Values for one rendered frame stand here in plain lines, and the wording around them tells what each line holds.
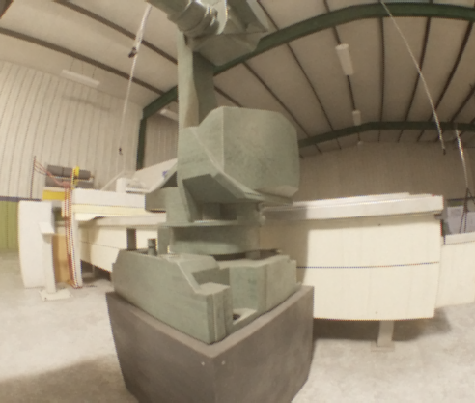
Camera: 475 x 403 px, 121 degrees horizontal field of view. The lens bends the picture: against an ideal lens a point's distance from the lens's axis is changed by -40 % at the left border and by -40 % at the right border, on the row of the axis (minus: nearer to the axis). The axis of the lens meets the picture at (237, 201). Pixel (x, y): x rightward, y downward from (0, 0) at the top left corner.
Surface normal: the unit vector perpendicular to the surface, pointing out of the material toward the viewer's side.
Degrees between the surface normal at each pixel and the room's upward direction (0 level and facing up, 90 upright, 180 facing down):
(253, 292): 90
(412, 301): 90
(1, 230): 90
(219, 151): 90
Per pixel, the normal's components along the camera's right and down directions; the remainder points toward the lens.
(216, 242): 0.18, -0.10
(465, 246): -0.53, -0.07
